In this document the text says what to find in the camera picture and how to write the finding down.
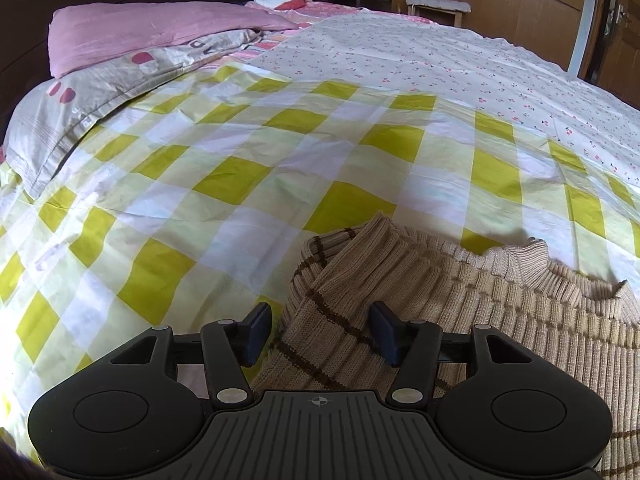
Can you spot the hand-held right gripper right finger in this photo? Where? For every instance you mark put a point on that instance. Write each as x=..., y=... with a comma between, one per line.
x=387, y=335

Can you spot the beige brown-striped knit sweater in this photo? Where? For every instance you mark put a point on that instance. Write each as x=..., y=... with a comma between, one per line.
x=525, y=300

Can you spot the wooden door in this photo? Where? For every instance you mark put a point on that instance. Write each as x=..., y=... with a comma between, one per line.
x=622, y=55

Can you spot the grey printed pillow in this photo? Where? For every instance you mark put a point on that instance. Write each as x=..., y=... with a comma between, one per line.
x=100, y=90

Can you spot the yellow white checked bed sheet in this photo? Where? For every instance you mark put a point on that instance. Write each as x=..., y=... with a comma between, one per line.
x=240, y=180

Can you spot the pink pillow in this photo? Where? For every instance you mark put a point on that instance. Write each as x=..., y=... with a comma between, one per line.
x=150, y=30

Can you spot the white floral bed sheet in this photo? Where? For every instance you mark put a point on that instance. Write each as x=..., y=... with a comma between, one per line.
x=425, y=65

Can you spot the wooden stool with white cushion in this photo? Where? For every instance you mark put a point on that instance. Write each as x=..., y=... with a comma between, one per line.
x=437, y=4

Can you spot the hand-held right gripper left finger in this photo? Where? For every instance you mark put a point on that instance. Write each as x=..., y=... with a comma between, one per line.
x=256, y=337

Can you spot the wooden wardrobe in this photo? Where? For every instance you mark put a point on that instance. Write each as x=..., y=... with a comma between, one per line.
x=500, y=5

